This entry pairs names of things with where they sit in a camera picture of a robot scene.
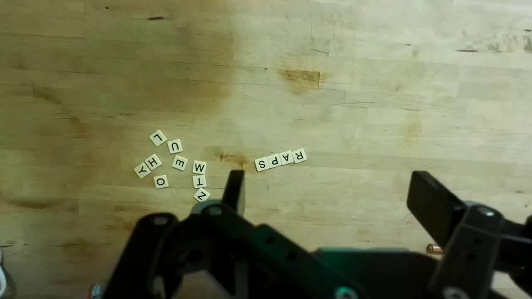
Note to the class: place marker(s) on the cream letter tile U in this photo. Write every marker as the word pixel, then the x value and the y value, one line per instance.
pixel 174 147

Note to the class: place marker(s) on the cream letter tile O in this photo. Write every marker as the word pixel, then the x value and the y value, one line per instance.
pixel 161 182

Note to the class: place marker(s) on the cream letter tile R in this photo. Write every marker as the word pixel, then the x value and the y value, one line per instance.
pixel 297 155

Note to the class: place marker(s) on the cream letter tile H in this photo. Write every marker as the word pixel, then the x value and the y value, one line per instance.
pixel 153 162

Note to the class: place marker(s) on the cream letter tile L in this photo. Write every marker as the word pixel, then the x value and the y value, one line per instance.
pixel 158 139

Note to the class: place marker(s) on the cream letter tile M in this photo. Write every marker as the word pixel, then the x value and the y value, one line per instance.
pixel 199 167

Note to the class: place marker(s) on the cream letter tile N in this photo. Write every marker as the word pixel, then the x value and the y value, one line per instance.
pixel 201 195

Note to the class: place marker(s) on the cream letter tile Y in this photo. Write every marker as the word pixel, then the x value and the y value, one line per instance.
pixel 141 170

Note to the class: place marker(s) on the cream letter tile T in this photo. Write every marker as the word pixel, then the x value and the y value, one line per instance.
pixel 199 182

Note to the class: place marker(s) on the cream letter tile E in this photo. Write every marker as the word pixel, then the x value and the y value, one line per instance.
pixel 179 162

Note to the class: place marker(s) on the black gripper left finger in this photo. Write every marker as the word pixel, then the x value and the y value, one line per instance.
pixel 232 192

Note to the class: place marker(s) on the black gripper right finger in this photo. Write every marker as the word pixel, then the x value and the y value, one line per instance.
pixel 434 202

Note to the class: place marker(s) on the cream letter tile A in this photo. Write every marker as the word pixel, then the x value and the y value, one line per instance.
pixel 286 158

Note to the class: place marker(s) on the cream letter tile P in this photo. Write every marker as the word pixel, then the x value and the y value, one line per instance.
pixel 272 162

